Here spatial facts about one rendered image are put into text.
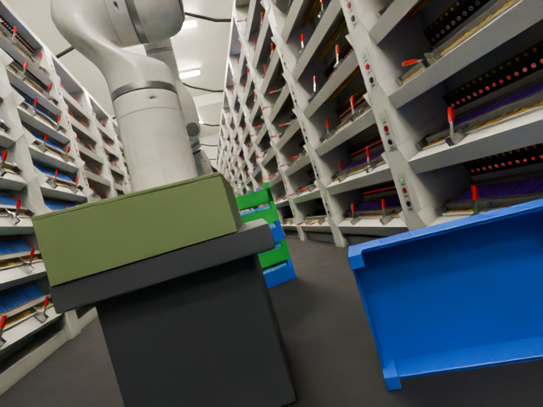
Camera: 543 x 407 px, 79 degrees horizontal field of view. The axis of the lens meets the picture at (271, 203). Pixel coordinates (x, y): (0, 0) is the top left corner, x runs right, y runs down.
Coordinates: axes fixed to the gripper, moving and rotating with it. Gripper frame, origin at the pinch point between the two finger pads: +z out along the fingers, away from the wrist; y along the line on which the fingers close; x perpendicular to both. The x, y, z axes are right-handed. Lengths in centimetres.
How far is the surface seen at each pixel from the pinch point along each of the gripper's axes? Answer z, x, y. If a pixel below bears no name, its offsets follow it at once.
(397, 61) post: -25, -15, 74
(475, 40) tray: -30, -49, 77
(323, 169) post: 21, 36, 49
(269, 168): 57, 169, 13
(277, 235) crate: 24.9, -7.9, 21.1
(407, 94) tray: -18, -29, 70
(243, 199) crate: 7.3, -4.9, 12.9
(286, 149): 27, 108, 34
